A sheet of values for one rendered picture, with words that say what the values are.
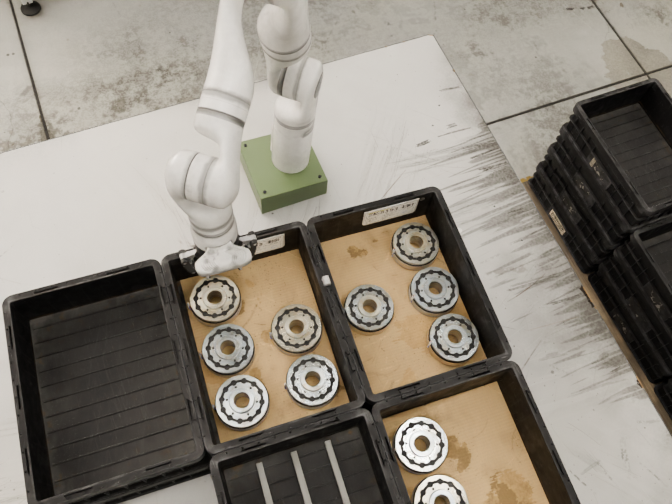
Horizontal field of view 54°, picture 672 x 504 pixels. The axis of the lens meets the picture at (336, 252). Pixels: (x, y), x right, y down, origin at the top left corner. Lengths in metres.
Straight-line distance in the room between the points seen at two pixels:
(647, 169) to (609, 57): 1.04
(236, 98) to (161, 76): 1.88
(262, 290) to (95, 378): 0.37
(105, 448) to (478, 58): 2.21
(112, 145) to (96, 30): 1.30
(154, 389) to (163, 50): 1.81
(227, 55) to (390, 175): 0.83
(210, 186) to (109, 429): 0.61
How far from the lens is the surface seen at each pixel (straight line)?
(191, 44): 2.91
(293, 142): 1.50
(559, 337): 1.62
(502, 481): 1.37
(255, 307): 1.39
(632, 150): 2.24
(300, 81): 1.36
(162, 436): 1.34
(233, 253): 1.07
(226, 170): 0.92
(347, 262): 1.43
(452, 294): 1.41
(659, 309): 2.13
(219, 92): 0.94
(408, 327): 1.39
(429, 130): 1.80
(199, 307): 1.37
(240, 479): 1.31
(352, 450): 1.32
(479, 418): 1.37
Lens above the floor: 2.13
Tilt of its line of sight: 65 degrees down
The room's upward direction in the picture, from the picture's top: 9 degrees clockwise
